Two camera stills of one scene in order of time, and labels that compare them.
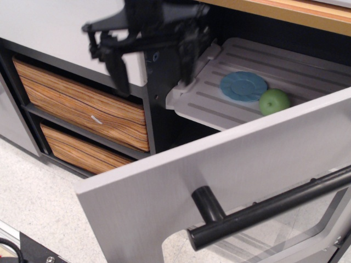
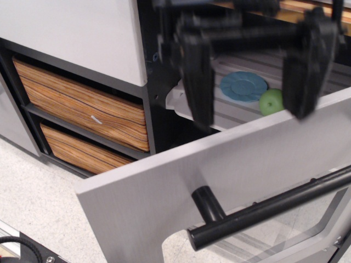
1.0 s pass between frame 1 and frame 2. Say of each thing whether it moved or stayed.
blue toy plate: stayed
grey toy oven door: stayed
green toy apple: stayed
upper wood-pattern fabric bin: stayed
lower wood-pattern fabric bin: stayed
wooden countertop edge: stayed
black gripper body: moved
